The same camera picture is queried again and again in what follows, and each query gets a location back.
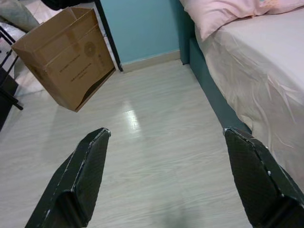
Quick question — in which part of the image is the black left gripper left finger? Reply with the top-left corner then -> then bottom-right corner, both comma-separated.
25,127 -> 112,228

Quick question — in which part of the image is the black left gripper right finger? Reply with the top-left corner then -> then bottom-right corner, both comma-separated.
223,127 -> 304,228

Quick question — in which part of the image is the pink pillow with dots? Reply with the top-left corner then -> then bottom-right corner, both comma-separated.
179,0 -> 304,41

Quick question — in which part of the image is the bed mattress with beige sheet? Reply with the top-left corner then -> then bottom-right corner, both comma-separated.
190,7 -> 304,193

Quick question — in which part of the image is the brown cardboard trash box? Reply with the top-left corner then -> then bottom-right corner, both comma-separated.
11,6 -> 116,112

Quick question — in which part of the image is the black folding chair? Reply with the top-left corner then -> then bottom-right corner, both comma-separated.
0,25 -> 24,131

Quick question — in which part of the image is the teal upholstered headboard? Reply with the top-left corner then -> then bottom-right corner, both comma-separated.
171,0 -> 197,66

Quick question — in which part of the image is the black suitcase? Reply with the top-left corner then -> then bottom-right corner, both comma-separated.
45,0 -> 95,9

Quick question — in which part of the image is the grey beige garment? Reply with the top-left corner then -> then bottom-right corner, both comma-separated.
0,0 -> 40,33

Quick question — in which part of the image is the teal bed frame base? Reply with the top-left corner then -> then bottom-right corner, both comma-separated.
189,38 -> 252,135

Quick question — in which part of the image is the black door frame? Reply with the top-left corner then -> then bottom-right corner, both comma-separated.
94,0 -> 124,72

